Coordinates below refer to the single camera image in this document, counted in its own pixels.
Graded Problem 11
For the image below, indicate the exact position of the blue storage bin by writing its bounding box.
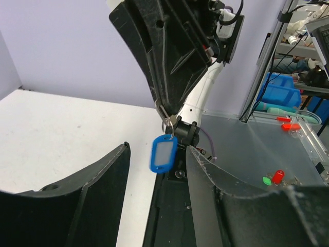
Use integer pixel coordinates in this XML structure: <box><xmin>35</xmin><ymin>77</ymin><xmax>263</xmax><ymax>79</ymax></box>
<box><xmin>257</xmin><ymin>73</ymin><xmax>301</xmax><ymax>108</ymax></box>

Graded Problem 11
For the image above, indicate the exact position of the red key tag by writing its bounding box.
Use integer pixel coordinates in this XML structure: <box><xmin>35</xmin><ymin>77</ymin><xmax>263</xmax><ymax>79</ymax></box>
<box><xmin>272</xmin><ymin>170</ymin><xmax>285</xmax><ymax>185</ymax></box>

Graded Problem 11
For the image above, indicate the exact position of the green key tag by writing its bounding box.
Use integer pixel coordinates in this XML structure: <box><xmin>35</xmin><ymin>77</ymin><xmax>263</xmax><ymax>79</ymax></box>
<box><xmin>263</xmin><ymin>177</ymin><xmax>272</xmax><ymax>186</ymax></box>

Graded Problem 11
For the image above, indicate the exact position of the aluminium frame rail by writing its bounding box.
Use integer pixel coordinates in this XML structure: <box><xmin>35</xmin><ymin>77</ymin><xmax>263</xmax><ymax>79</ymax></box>
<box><xmin>293</xmin><ymin>110</ymin><xmax>328</xmax><ymax>171</ymax></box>

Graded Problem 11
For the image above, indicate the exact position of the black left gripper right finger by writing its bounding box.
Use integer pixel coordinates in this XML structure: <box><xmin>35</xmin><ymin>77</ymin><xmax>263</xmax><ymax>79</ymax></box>
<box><xmin>186</xmin><ymin>147</ymin><xmax>328</xmax><ymax>246</ymax></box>

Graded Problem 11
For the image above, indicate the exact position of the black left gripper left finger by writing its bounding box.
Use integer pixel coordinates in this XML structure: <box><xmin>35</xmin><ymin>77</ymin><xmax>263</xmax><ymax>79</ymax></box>
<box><xmin>1</xmin><ymin>143</ymin><xmax>131</xmax><ymax>246</ymax></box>

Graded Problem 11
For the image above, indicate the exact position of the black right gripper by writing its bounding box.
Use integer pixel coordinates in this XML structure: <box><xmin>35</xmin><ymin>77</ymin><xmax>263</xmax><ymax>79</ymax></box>
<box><xmin>108</xmin><ymin>1</ymin><xmax>244</xmax><ymax>115</ymax></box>

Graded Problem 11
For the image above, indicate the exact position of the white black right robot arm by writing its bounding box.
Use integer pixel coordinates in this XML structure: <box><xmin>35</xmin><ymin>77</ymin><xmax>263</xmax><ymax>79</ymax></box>
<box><xmin>107</xmin><ymin>0</ymin><xmax>244</xmax><ymax>146</ymax></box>

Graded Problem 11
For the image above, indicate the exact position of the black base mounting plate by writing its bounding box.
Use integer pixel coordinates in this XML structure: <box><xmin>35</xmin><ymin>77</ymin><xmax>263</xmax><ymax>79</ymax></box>
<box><xmin>142</xmin><ymin>145</ymin><xmax>197</xmax><ymax>246</ymax></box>

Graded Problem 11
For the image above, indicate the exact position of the blue key tag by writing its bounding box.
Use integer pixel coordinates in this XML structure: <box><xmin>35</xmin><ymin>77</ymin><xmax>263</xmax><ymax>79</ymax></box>
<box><xmin>150</xmin><ymin>134</ymin><xmax>178</xmax><ymax>174</ymax></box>

